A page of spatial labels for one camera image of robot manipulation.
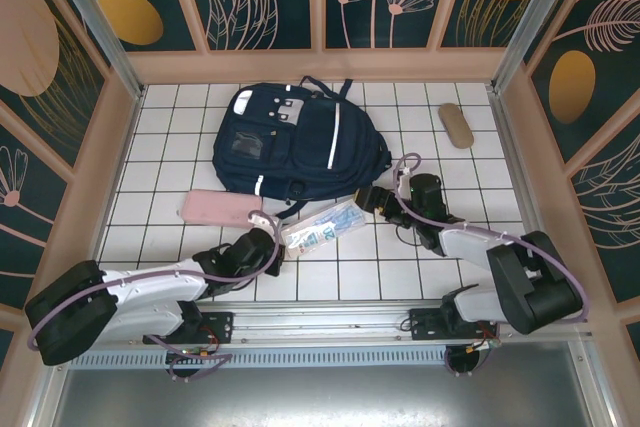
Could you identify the grey metal sheet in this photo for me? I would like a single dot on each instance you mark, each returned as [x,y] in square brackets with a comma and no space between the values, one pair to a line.
[320,397]

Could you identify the aluminium corner post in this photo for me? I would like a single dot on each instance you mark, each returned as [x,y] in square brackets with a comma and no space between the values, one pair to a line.
[535,17]
[100,32]

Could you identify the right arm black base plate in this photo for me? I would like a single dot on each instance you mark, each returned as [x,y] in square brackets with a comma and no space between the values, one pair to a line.
[425,324]

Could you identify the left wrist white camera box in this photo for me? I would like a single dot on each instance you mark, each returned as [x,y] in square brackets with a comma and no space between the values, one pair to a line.
[260,219]

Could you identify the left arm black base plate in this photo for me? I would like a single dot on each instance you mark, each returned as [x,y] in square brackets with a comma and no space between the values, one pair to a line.
[215,327]

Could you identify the pink pencil case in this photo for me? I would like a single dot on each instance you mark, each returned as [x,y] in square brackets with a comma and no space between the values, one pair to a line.
[220,208]

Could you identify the navy blue backpack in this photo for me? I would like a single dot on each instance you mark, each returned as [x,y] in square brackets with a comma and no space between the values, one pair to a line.
[300,157]

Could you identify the tan glasses case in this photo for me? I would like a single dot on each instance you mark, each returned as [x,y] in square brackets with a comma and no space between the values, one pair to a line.
[456,125]

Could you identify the aluminium side rail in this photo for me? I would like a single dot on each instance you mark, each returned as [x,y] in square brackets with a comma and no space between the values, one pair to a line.
[515,157]

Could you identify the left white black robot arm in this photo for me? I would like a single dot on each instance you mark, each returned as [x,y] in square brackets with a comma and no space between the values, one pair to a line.
[150,292]

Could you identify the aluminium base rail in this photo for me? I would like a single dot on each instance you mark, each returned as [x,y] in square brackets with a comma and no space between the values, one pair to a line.
[320,319]

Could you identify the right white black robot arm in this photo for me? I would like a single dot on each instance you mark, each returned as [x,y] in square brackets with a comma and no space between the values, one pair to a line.
[530,282]

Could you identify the clear packet of blue masks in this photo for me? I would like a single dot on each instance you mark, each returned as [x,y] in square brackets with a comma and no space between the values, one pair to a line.
[325,229]

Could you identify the left aluminium corner post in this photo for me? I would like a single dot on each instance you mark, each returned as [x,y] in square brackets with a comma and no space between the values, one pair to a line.
[100,32]

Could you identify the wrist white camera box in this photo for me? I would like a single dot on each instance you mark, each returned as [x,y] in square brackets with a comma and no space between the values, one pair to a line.
[407,169]
[260,219]

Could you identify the right aluminium corner post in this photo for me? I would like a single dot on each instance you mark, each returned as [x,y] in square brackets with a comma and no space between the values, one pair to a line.
[535,17]

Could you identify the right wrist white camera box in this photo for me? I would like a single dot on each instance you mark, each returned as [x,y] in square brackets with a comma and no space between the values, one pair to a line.
[407,169]

